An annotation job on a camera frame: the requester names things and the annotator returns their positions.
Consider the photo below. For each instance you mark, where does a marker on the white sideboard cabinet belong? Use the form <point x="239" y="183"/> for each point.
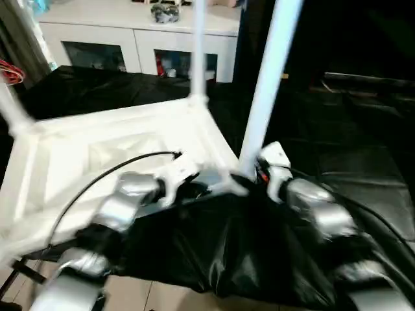
<point x="97" y="32"/>

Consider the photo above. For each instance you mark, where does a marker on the white plastic table top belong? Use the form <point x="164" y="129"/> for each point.
<point x="81" y="145"/>

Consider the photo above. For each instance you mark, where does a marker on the white plastic table leg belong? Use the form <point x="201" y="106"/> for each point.
<point x="14" y="110"/>
<point x="269" y="81"/>
<point x="198" y="48"/>

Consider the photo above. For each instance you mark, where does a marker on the red and white bundle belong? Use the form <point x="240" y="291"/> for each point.
<point x="13" y="72"/>

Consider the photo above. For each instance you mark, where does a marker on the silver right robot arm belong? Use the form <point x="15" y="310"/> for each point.
<point x="324" y="207"/>

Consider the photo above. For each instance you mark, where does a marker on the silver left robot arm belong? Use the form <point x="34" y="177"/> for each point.
<point x="120" y="204"/>

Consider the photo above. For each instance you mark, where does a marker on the black folding stand frame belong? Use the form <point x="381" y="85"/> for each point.
<point x="29" y="273"/>

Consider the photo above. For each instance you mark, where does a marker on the dark glittery ornament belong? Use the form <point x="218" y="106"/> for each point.
<point x="164" y="13"/>

